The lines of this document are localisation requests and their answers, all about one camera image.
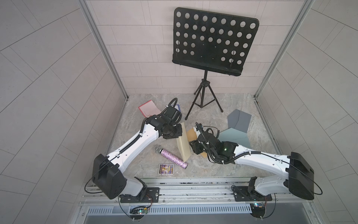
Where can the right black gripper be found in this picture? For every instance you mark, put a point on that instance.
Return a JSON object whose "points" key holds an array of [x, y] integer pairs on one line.
{"points": [[195, 146]]}

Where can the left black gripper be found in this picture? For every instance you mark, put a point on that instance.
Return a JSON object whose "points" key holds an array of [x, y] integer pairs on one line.
{"points": [[177, 133]]}

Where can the cream envelope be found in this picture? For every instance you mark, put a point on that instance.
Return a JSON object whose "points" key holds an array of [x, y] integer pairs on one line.
{"points": [[183, 144]]}

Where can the pink red-bordered letter paper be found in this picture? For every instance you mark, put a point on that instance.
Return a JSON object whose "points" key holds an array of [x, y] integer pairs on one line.
{"points": [[149, 109]]}

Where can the blue-grey envelope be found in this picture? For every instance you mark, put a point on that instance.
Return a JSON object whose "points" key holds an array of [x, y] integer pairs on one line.
{"points": [[236, 136]]}

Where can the dark grey envelope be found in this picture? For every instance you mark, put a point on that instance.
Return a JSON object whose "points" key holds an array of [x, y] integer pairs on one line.
{"points": [[239, 120]]}

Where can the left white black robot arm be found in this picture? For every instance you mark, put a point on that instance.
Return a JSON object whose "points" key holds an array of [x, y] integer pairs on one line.
{"points": [[108, 170]]}

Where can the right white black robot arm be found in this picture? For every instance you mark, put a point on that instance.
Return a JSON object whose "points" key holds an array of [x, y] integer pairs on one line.
{"points": [[291, 173]]}

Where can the tan brown envelope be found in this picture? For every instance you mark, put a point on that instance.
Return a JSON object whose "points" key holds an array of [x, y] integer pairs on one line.
{"points": [[193, 137]]}

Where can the purple glitter microphone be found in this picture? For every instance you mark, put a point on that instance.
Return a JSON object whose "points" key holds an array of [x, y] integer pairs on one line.
{"points": [[168, 155]]}

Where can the small colourful card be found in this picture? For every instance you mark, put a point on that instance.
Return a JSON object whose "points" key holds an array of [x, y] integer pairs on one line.
{"points": [[166, 169]]}

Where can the right small circuit board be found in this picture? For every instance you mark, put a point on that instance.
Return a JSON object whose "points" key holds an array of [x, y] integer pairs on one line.
{"points": [[258, 210]]}

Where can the small circuit board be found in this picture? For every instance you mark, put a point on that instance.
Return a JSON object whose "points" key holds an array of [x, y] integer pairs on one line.
{"points": [[140, 210], [258, 210]]}

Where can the left small circuit board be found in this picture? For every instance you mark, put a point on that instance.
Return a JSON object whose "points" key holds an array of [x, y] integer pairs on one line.
{"points": [[140, 210]]}

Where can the black perforated music stand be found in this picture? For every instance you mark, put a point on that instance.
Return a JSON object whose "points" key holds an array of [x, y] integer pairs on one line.
{"points": [[212, 42]]}

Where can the aluminium mounting rail frame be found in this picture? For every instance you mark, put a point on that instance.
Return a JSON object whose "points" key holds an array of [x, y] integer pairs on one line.
{"points": [[190, 196]]}

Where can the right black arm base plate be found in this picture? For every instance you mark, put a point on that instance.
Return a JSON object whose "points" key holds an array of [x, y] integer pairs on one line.
{"points": [[242, 194]]}

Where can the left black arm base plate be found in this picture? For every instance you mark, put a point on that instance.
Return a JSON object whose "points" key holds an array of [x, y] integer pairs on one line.
{"points": [[149, 195]]}

